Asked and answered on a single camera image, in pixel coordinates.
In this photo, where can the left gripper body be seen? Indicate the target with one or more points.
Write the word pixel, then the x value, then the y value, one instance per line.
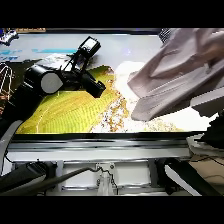
pixel 94 86

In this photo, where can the grey-beige garment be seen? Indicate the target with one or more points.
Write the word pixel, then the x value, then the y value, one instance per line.
pixel 173 83

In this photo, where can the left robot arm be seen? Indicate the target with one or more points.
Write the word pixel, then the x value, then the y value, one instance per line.
pixel 36 83

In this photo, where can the checked shirt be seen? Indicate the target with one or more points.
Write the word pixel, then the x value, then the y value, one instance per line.
pixel 164 34

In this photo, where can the silver frame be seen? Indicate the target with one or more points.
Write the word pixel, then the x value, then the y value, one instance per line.
pixel 100 151

